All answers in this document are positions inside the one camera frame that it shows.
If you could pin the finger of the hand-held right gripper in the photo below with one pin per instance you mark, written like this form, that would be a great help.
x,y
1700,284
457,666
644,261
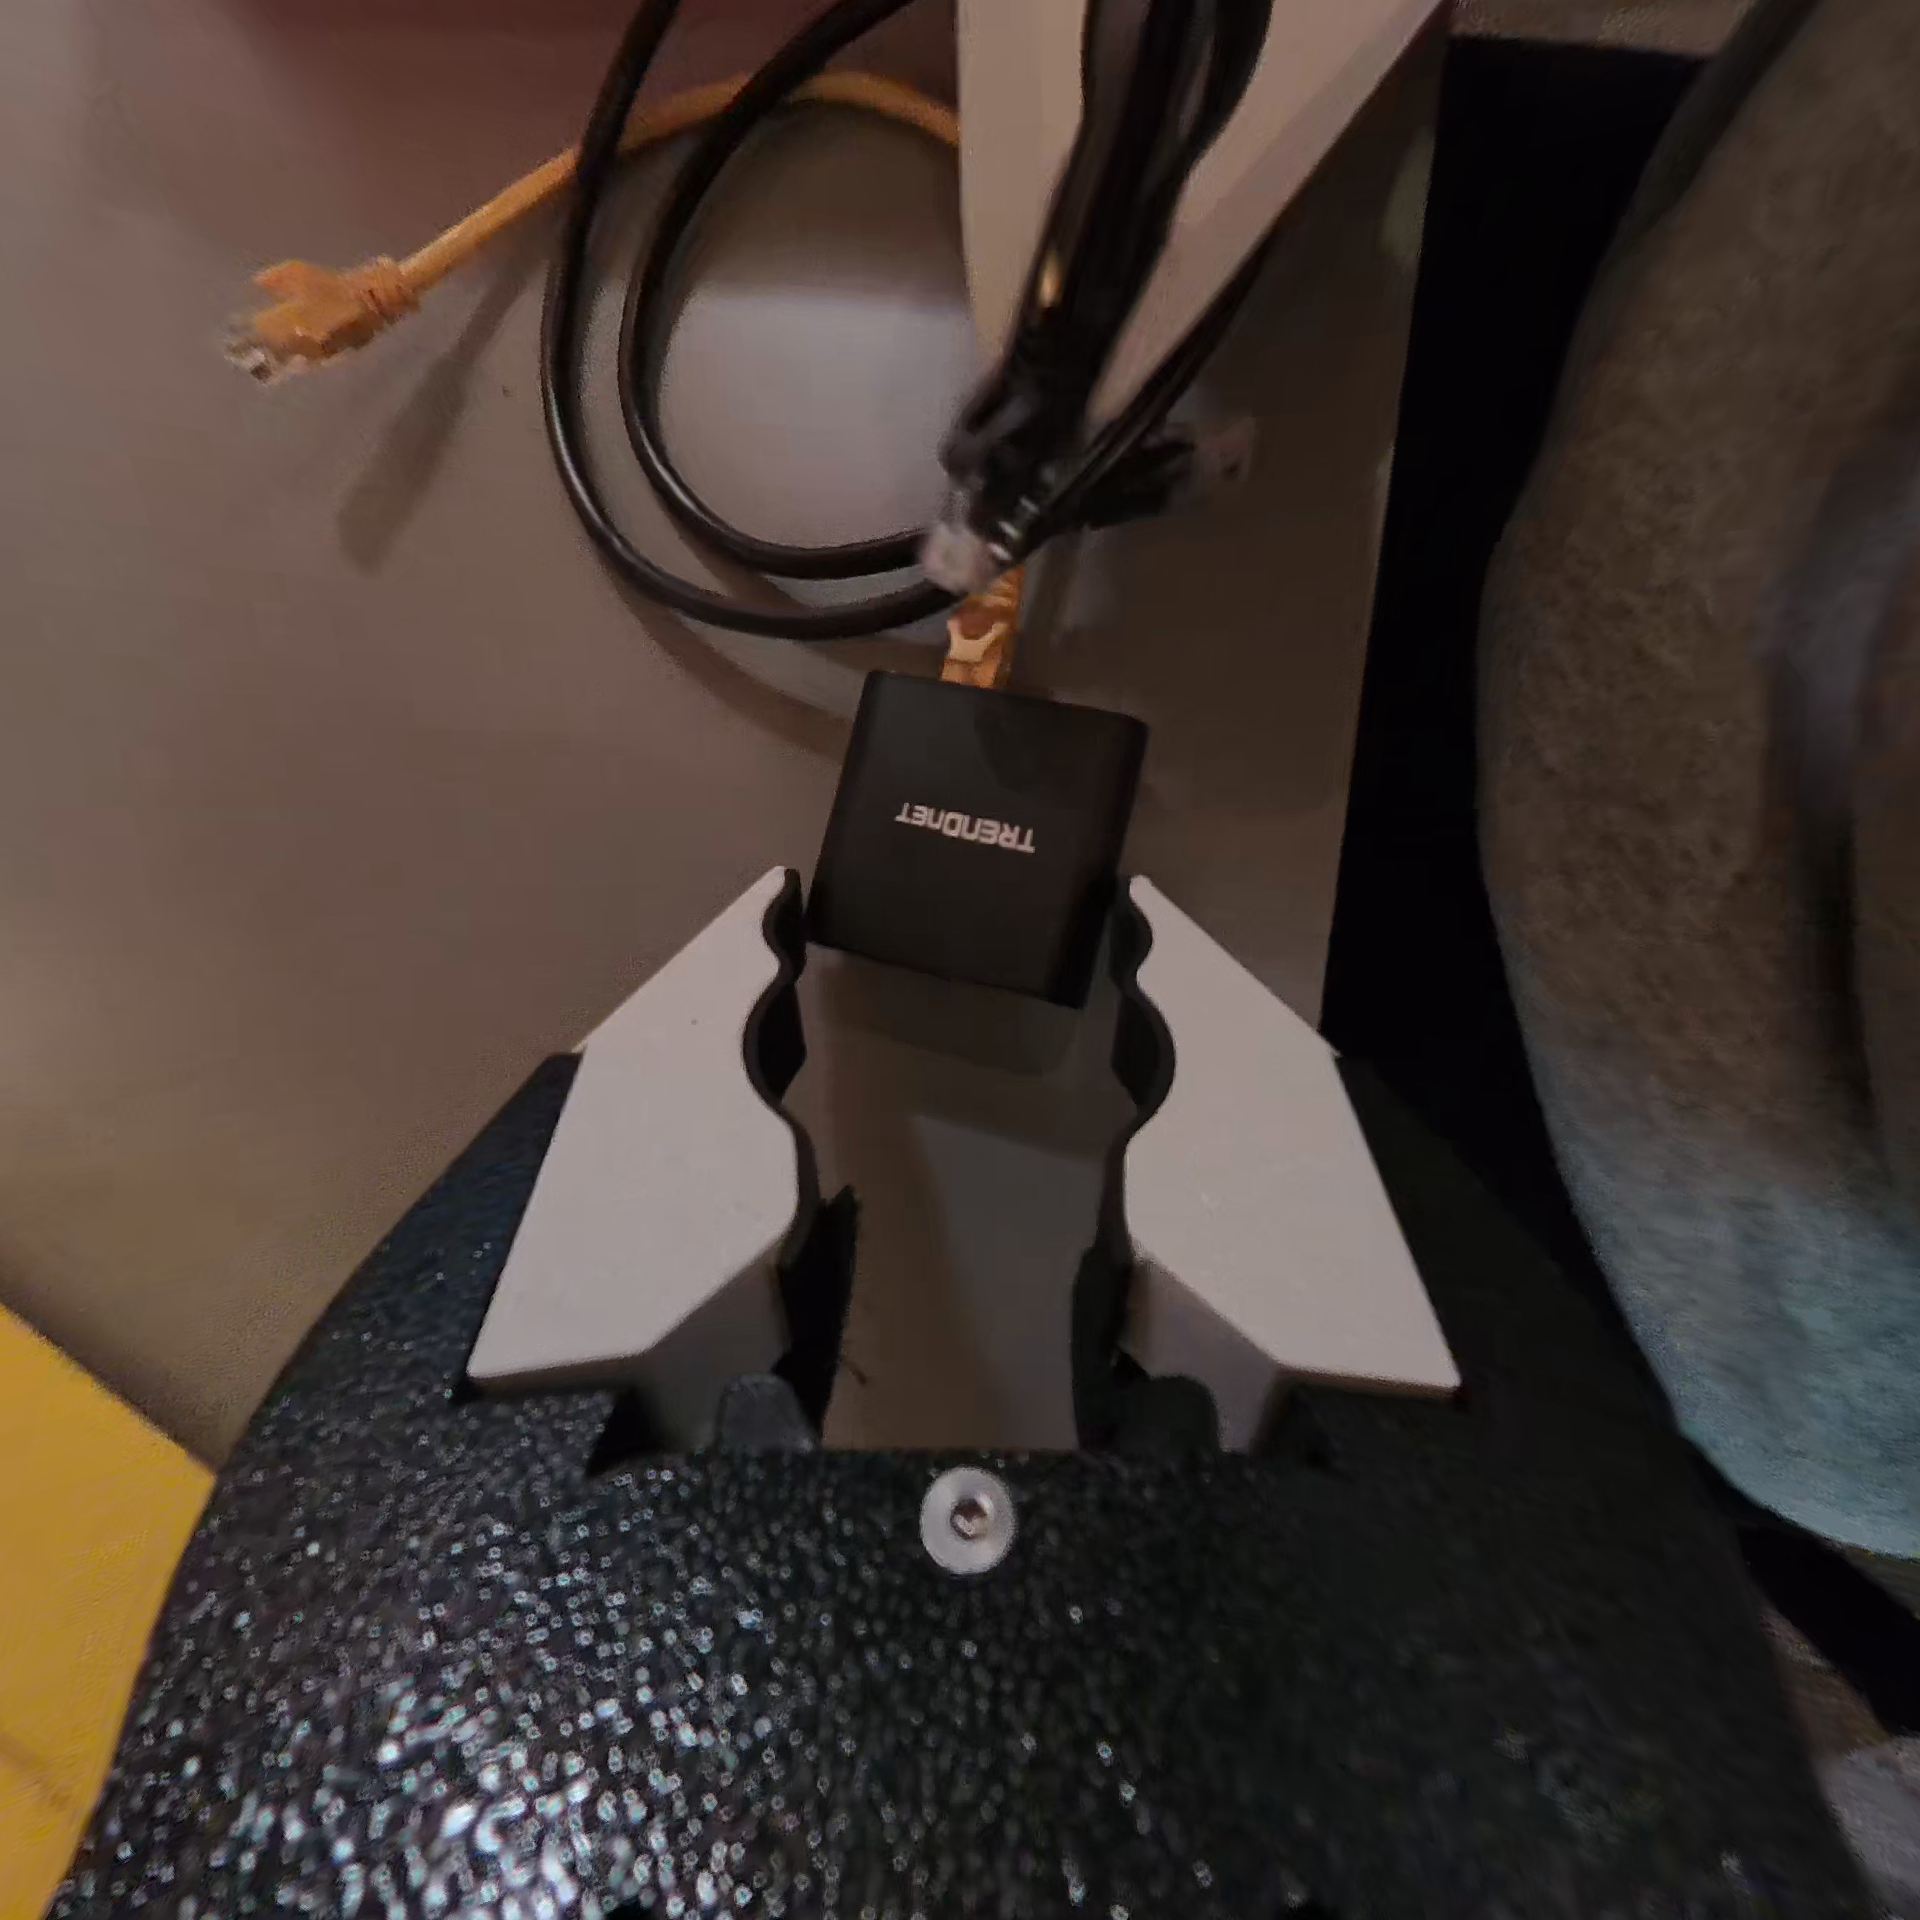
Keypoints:
x,y
1291,120
1005,165

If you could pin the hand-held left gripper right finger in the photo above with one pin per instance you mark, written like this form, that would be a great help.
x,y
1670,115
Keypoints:
x,y
1277,1202

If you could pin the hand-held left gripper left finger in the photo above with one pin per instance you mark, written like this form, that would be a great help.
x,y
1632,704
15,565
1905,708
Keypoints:
x,y
646,1202

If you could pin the black network adapter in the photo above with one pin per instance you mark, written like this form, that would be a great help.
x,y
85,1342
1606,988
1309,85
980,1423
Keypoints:
x,y
975,839

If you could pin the yellow plastic bin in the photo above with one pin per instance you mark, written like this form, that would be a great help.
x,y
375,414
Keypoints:
x,y
77,1576

